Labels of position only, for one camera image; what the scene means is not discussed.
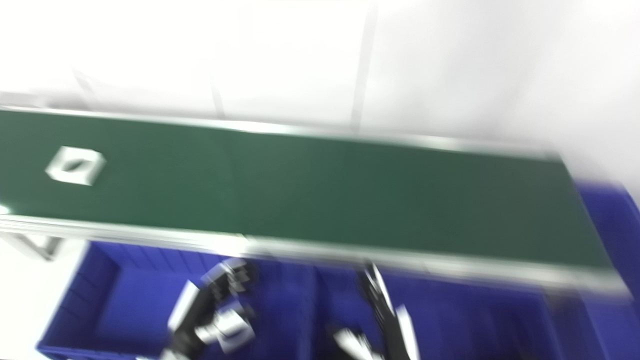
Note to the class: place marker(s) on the green conveyor belt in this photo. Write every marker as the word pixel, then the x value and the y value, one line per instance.
pixel 150 234
pixel 320 190

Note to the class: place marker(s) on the white hexagonal nut part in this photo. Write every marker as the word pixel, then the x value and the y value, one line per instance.
pixel 89 167

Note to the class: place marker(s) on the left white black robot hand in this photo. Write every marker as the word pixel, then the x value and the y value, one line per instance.
pixel 186 310

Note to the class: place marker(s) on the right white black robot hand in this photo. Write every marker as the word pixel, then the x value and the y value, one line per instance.
pixel 392 335

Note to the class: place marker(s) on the blue plastic bin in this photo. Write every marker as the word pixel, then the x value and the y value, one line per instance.
pixel 130 305
pixel 612 225
pixel 475 320

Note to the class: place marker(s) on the aluminium conveyor leg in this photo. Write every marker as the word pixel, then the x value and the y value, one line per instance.
pixel 42 246

